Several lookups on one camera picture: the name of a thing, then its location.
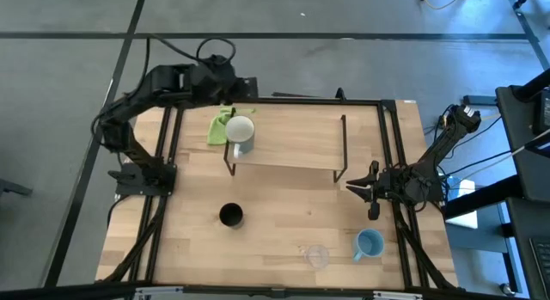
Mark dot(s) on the black aluminium table frame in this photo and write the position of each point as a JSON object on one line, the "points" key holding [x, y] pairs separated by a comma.
{"points": [[322, 101]]}

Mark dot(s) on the light blue mug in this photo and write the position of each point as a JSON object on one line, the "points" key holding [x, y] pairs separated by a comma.
{"points": [[369, 243]]}

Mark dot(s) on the black side desk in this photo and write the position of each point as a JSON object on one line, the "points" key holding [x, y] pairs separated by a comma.
{"points": [[528, 175]]}

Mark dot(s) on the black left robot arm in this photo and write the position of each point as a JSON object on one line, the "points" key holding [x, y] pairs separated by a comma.
{"points": [[142, 93]]}

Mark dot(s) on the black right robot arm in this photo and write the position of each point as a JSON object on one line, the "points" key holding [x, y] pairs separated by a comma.
{"points": [[429, 162]]}

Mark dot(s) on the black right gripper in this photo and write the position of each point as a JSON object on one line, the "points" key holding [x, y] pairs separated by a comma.
{"points": [[391, 186]]}

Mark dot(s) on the grey chair base leg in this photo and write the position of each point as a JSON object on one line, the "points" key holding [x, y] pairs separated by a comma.
{"points": [[13, 188]]}

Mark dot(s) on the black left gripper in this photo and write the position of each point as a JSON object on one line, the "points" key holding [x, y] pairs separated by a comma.
{"points": [[245, 89]]}

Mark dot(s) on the green cloth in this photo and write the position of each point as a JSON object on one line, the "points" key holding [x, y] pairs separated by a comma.
{"points": [[217, 130]]}

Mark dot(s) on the wooden shelf black metal legs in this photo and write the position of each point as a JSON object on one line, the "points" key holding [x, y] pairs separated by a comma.
{"points": [[296, 136]]}

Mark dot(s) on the black tumbler cup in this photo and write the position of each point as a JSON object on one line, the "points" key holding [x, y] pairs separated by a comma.
{"points": [[231, 214]]}

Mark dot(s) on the black keyboard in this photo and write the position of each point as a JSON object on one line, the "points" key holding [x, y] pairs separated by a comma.
{"points": [[542, 261]]}

